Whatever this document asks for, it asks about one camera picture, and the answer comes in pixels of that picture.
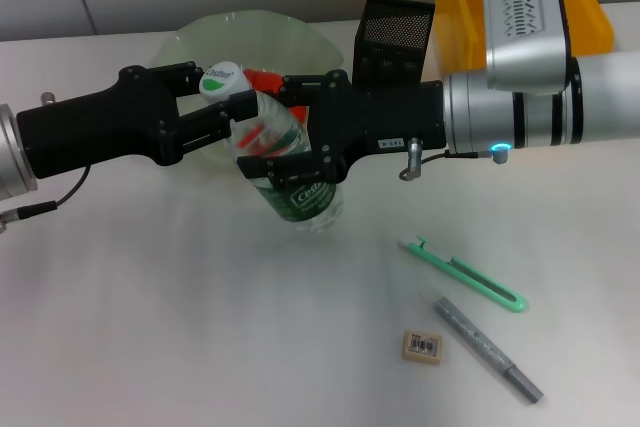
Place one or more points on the yellow plastic bin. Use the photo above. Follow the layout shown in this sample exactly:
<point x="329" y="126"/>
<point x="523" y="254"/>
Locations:
<point x="455" y="7"/>

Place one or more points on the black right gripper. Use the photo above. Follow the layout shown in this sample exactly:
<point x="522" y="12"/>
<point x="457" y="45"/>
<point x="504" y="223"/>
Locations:
<point x="390" y="117"/>

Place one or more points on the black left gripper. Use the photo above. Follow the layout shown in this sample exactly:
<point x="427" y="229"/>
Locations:
<point x="100" y="127"/>

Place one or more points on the black mesh pen holder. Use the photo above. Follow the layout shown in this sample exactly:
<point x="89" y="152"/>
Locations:
<point x="400" y="32"/>

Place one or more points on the mint green utility knife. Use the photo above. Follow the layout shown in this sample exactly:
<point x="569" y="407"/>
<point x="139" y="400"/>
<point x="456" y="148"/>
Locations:
<point x="465" y="277"/>

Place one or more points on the green glass fruit plate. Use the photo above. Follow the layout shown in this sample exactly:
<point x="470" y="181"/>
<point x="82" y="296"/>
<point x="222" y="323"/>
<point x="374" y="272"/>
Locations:
<point x="275" y="42"/>

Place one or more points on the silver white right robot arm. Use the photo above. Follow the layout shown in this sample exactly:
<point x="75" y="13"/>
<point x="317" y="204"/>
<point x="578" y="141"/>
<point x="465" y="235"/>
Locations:
<point x="525" y="47"/>

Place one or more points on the grey marker pen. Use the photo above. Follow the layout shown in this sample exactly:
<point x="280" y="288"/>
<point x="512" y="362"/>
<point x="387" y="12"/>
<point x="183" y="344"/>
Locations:
<point x="475" y="342"/>

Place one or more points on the beige eraser with barcode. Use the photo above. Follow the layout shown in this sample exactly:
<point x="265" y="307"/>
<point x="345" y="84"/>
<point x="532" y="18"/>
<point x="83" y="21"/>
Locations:
<point x="422" y="347"/>

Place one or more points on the clear green-label water bottle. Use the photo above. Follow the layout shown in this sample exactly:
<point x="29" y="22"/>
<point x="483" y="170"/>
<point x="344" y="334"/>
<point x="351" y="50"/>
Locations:
<point x="220" y="79"/>

